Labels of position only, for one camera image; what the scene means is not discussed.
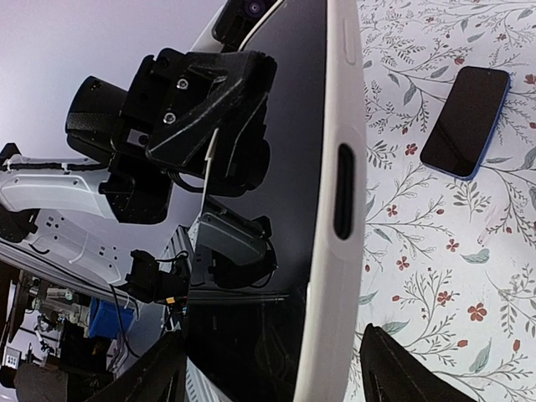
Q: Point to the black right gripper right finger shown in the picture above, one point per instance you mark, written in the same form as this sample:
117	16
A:
390	373

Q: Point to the front aluminium rail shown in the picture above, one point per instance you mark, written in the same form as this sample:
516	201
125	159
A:
179	249

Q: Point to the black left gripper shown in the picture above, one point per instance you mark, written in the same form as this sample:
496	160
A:
176	101

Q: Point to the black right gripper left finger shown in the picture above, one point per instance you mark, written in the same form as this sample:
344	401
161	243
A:
158	375

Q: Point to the black phone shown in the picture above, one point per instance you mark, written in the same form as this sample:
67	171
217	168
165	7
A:
246	305
462	132

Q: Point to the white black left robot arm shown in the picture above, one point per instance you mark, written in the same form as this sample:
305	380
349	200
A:
35	193

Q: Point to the left arm base with board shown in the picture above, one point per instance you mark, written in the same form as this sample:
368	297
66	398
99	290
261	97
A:
148	283

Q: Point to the beige phone case with ring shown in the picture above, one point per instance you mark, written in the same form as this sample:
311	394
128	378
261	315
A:
332	291

